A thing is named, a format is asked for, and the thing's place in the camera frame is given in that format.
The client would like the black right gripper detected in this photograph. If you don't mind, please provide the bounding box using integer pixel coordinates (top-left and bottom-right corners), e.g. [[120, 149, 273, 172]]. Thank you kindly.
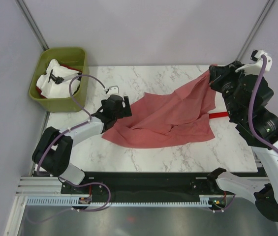
[[208, 59, 252, 119]]

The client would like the pink t-shirt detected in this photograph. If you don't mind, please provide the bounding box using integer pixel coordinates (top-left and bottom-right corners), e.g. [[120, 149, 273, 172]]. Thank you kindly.
[[102, 71, 216, 148]]

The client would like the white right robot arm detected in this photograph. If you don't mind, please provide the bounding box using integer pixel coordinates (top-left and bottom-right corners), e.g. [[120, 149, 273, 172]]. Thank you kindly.
[[206, 61, 278, 222]]

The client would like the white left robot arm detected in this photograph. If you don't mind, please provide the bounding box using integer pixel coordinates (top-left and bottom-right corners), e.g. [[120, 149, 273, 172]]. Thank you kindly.
[[32, 94, 132, 193]]

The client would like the folded red t-shirt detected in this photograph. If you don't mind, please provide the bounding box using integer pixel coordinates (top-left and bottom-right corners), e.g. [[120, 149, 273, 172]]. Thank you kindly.
[[209, 112, 228, 119]]

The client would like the olive green plastic bin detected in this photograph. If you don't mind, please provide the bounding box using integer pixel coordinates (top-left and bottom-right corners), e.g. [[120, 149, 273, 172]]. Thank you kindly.
[[28, 47, 89, 113]]

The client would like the white t-shirt in bin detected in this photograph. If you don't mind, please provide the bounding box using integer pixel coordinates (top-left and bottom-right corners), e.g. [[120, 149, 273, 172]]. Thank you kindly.
[[35, 59, 81, 98]]

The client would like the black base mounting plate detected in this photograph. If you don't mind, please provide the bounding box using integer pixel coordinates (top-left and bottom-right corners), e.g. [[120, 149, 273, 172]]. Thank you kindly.
[[61, 172, 232, 201]]

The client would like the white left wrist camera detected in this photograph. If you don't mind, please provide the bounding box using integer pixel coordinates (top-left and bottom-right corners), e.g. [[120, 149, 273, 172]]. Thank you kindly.
[[104, 86, 119, 95]]

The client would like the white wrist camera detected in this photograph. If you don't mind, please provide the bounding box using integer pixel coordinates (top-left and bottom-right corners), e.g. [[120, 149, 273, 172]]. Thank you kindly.
[[235, 50, 273, 75], [104, 86, 119, 95]]

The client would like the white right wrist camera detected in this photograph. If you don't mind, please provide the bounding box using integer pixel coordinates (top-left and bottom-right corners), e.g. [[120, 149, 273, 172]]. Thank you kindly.
[[235, 50, 273, 75]]

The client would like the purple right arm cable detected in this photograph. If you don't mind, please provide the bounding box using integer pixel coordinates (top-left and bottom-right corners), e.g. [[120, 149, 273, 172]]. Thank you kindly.
[[207, 55, 278, 213]]

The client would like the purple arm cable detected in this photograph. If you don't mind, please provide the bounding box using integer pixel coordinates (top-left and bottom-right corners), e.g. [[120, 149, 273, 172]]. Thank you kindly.
[[207, 55, 278, 213], [26, 75, 112, 224]]

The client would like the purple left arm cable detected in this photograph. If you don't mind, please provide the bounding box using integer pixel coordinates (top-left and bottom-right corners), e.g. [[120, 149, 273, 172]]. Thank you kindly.
[[26, 75, 112, 224]]

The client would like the right aluminium frame post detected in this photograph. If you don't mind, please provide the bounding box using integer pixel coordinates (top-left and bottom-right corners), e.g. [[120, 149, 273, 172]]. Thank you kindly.
[[236, 0, 277, 60]]

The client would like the aluminium frame post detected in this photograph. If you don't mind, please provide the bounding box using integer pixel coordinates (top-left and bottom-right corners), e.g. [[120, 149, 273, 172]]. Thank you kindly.
[[236, 0, 277, 60], [15, 0, 49, 51]]

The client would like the white slotted cable duct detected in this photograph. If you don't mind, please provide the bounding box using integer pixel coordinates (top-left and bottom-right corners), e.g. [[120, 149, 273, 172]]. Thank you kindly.
[[26, 195, 223, 208]]

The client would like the aluminium front rail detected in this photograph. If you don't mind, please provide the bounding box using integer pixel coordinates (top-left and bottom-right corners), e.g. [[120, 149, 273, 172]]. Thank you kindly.
[[15, 176, 63, 197]]

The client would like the left aluminium frame post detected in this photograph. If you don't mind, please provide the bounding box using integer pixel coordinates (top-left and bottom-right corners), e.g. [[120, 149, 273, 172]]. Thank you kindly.
[[15, 0, 49, 51]]

